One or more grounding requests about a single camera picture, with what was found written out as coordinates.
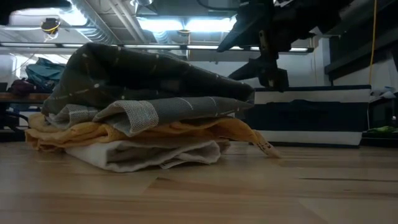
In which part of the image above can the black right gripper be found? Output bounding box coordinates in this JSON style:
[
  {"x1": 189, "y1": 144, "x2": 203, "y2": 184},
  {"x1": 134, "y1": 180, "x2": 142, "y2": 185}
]
[{"x1": 216, "y1": 0, "x2": 354, "y2": 91}]

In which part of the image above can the navy white striped fabric basket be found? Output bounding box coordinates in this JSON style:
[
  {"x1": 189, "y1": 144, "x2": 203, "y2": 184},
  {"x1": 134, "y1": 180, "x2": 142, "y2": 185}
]
[{"x1": 242, "y1": 84, "x2": 373, "y2": 149}]

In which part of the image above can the grey checked towel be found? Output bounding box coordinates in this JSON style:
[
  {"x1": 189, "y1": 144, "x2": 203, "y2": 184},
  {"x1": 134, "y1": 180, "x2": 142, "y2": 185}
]
[{"x1": 42, "y1": 42, "x2": 256, "y2": 138}]

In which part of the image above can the white checked towel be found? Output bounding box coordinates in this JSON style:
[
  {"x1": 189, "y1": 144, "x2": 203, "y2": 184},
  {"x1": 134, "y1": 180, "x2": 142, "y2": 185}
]
[{"x1": 65, "y1": 138, "x2": 231, "y2": 174}]

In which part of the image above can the orange towel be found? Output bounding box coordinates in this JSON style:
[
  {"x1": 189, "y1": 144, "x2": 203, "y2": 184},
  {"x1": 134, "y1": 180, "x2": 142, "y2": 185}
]
[{"x1": 24, "y1": 111, "x2": 280, "y2": 159}]

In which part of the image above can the long ceiling light bar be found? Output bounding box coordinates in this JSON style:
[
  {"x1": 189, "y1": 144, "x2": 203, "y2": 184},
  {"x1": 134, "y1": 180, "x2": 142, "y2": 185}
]
[{"x1": 0, "y1": 42, "x2": 315, "y2": 54}]

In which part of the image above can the white crumpled material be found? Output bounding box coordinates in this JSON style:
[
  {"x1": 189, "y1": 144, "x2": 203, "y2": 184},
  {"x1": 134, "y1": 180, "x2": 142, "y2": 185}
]
[{"x1": 369, "y1": 86, "x2": 398, "y2": 101}]

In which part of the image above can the black side table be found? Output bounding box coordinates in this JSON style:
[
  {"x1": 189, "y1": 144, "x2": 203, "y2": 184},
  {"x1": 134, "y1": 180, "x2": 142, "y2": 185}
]
[{"x1": 362, "y1": 93, "x2": 398, "y2": 147}]

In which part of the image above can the green object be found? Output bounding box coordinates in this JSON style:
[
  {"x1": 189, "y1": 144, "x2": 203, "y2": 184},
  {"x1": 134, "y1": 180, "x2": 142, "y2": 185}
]
[{"x1": 366, "y1": 125, "x2": 398, "y2": 135}]

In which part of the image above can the wooden workbench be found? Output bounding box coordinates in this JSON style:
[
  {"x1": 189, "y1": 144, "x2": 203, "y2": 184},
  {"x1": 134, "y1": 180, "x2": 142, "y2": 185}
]
[{"x1": 0, "y1": 92, "x2": 52, "y2": 141}]

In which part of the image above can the dark purple bag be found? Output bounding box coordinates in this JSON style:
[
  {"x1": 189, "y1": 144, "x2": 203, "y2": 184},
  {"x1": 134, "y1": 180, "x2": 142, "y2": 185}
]
[{"x1": 8, "y1": 77, "x2": 35, "y2": 96}]

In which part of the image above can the yellow black ceiling cable reel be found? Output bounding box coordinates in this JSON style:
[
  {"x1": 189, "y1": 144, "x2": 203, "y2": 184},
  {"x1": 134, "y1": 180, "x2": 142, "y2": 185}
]
[{"x1": 39, "y1": 17, "x2": 62, "y2": 35}]

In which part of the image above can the black hose loop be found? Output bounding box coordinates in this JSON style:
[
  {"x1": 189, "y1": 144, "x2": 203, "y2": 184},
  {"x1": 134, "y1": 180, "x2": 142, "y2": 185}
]
[{"x1": 2, "y1": 111, "x2": 30, "y2": 134}]

